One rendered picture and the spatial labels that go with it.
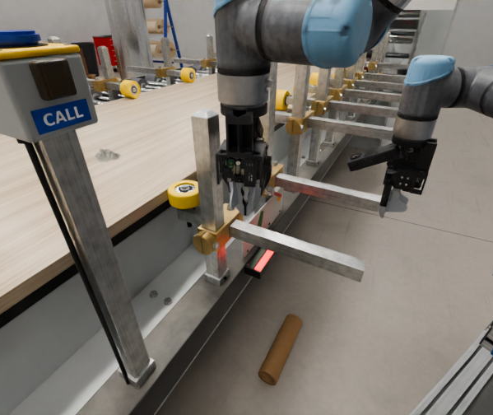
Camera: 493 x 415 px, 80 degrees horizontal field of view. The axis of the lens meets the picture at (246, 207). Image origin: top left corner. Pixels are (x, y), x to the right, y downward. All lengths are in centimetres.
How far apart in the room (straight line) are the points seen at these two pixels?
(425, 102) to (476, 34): 894
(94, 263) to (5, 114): 19
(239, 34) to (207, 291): 53
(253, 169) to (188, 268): 51
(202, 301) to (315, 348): 87
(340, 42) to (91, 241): 35
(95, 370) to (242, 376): 75
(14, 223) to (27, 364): 27
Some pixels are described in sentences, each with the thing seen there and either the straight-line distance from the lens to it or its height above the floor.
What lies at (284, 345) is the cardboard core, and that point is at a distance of 138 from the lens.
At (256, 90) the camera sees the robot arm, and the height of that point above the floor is 116.
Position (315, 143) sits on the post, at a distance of 127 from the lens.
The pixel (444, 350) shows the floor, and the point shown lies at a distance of 170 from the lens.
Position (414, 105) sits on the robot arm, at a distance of 69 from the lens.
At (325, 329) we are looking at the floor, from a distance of 155.
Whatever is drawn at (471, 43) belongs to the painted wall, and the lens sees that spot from 962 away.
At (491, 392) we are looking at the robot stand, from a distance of 139.
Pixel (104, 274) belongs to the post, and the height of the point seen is 96.
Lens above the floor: 124
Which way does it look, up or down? 33 degrees down
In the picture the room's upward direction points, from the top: straight up
